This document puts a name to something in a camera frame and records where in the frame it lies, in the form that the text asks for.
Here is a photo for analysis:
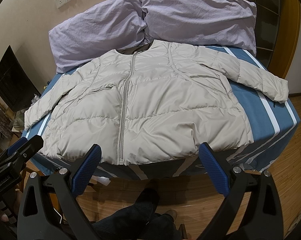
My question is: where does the wooden door frame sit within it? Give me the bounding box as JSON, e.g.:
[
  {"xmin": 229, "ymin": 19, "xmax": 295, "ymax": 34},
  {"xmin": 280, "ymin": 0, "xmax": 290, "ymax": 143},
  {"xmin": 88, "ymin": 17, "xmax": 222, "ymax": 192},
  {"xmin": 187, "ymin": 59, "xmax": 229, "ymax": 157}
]
[{"xmin": 247, "ymin": 0, "xmax": 301, "ymax": 78}]

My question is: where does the lavender pillow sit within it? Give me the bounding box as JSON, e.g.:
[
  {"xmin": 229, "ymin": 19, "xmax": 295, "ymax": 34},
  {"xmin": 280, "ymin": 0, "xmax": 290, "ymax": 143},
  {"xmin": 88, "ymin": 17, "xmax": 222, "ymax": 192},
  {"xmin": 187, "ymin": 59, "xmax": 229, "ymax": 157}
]
[
  {"xmin": 141, "ymin": 0, "xmax": 257, "ymax": 55},
  {"xmin": 48, "ymin": 0, "xmax": 147, "ymax": 74}
]

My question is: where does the beige puffer jacket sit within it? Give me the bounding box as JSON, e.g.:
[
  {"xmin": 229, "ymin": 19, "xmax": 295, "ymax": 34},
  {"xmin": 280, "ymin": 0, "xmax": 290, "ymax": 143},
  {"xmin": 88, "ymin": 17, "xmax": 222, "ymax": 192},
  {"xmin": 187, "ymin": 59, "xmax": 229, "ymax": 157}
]
[{"xmin": 25, "ymin": 40, "xmax": 289, "ymax": 166}]

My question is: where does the right lavender pillow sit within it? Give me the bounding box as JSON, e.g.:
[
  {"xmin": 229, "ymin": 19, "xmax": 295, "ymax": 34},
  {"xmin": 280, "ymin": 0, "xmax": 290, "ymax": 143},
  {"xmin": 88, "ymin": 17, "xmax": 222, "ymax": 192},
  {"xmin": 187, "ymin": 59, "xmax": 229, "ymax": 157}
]
[{"xmin": 141, "ymin": 0, "xmax": 257, "ymax": 55}]

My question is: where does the black television screen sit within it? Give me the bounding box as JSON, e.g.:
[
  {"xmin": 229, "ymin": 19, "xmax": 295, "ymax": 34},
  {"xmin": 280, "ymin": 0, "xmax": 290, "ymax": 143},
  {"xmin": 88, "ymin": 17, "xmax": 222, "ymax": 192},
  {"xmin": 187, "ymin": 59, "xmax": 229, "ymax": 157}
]
[{"xmin": 0, "ymin": 46, "xmax": 41, "ymax": 112}]

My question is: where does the cluttered bedside table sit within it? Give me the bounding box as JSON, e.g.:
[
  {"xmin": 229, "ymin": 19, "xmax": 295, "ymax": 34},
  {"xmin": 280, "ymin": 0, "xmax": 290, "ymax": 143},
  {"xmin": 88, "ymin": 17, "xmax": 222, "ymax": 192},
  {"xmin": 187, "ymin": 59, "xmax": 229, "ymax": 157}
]
[{"xmin": 0, "ymin": 102, "xmax": 28, "ymax": 153}]

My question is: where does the left lavender pillow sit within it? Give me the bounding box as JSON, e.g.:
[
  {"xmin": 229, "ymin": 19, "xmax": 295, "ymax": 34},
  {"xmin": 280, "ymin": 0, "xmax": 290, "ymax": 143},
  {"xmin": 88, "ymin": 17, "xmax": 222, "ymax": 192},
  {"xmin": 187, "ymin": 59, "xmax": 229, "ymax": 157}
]
[{"xmin": 48, "ymin": 0, "xmax": 147, "ymax": 74}]

